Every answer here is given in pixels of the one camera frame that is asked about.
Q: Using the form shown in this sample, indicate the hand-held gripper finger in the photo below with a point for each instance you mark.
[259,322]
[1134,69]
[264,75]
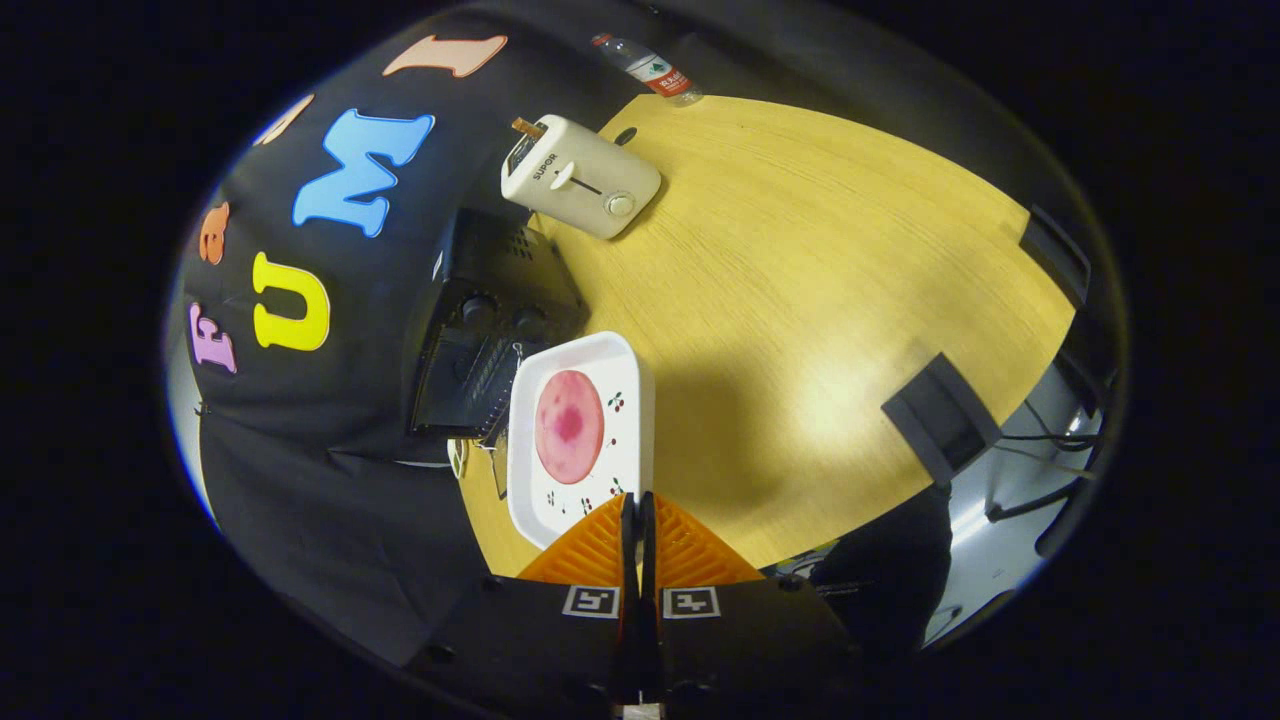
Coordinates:
[630,560]
[649,555]

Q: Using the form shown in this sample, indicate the pink round meat slice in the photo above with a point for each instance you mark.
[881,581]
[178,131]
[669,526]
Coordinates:
[570,425]

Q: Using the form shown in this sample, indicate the white square plate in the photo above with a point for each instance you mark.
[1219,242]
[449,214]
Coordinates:
[625,400]

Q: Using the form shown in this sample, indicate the black toaster oven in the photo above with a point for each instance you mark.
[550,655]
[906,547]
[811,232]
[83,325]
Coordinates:
[500,280]

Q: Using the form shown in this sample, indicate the white pop-up toaster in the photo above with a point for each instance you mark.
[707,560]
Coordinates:
[590,190]

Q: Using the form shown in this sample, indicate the black table grommet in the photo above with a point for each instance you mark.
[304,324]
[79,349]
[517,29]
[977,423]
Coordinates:
[626,136]

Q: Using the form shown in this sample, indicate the brown bread slice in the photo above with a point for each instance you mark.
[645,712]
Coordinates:
[527,127]

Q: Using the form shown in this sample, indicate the clear water bottle red label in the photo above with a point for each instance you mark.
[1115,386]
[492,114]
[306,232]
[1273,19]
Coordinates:
[655,72]

